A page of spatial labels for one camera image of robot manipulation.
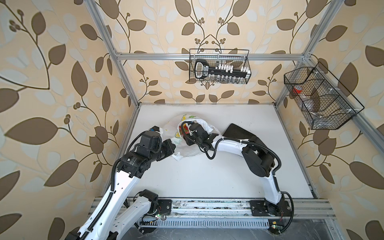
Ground black square tray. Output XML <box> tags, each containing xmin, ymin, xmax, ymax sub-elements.
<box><xmin>223</xmin><ymin>124</ymin><xmax>259</xmax><ymax>142</ymax></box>

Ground wire basket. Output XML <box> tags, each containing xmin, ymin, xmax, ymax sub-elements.
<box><xmin>189</xmin><ymin>48</ymin><xmax>252</xmax><ymax>85</ymax></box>
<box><xmin>284</xmin><ymin>62</ymin><xmax>365</xmax><ymax>130</ymax></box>

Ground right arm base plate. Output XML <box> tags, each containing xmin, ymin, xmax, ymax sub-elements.
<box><xmin>249</xmin><ymin>199</ymin><xmax>292</xmax><ymax>217</ymax></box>

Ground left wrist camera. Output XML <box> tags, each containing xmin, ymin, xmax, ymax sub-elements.
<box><xmin>149</xmin><ymin>126</ymin><xmax>164</xmax><ymax>139</ymax></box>

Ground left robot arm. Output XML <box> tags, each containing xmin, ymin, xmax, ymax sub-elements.
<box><xmin>66</xmin><ymin>126</ymin><xmax>176</xmax><ymax>240</ymax></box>

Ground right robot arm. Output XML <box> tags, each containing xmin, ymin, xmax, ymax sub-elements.
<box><xmin>179</xmin><ymin>121</ymin><xmax>294</xmax><ymax>217</ymax></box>

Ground white plastic bag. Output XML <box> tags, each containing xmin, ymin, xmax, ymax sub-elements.
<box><xmin>162</xmin><ymin>114</ymin><xmax>222</xmax><ymax>161</ymax></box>

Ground back wire basket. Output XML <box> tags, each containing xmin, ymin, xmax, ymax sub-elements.
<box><xmin>189</xmin><ymin>48</ymin><xmax>252</xmax><ymax>85</ymax></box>

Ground right wire basket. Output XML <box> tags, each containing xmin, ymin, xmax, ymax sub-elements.
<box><xmin>284</xmin><ymin>62</ymin><xmax>365</xmax><ymax>130</ymax></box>

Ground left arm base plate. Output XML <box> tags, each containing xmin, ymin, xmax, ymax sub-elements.
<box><xmin>146</xmin><ymin>199</ymin><xmax>173</xmax><ymax>217</ymax></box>

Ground red capped plastic bottle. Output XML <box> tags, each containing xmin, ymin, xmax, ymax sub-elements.
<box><xmin>292</xmin><ymin>85</ymin><xmax>303</xmax><ymax>97</ymax></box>

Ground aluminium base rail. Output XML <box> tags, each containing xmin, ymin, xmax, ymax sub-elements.
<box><xmin>127</xmin><ymin>198</ymin><xmax>336</xmax><ymax>230</ymax></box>

